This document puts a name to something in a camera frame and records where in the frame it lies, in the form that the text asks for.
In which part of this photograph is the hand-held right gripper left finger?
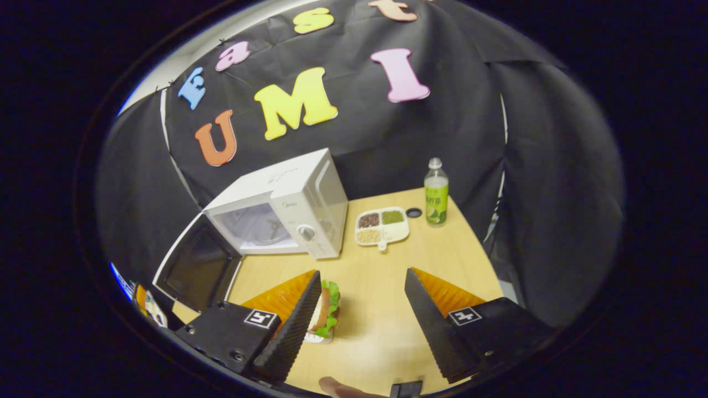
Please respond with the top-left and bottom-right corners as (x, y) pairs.
(176, 269), (322, 385)

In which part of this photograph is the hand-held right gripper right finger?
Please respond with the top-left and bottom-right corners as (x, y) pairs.
(404, 268), (555, 385)

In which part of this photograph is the sandwich with lettuce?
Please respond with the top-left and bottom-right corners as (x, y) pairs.
(307, 279), (342, 339)

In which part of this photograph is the white microwave oven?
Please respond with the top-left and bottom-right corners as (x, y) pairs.
(152, 148), (350, 313)

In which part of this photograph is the blue and white poster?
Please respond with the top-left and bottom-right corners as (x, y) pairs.
(110, 262), (137, 300)

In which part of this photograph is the white divided dish of beans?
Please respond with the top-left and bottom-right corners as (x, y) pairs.
(354, 206), (411, 253)

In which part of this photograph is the green label drink bottle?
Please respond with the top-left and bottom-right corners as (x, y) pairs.
(424, 158), (450, 228)

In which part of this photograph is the black backdrop cloth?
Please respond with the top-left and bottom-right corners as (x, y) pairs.
(97, 0), (626, 332)

